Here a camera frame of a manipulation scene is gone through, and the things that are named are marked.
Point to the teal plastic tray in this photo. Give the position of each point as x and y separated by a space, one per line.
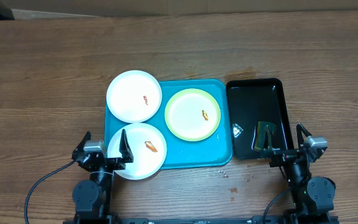
215 150

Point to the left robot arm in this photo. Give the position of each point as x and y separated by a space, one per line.
92 197

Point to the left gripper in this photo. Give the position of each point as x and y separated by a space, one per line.
125 153

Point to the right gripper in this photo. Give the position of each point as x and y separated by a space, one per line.
283 155

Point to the white plate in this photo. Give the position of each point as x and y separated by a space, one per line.
134 96
149 149

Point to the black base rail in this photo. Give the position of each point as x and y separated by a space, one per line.
254 220

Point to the green yellow sponge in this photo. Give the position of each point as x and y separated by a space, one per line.
259 143

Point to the light green plate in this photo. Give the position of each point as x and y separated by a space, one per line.
192 114

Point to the black plastic tray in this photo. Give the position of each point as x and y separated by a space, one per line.
254 101

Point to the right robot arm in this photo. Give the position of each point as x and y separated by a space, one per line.
312 196

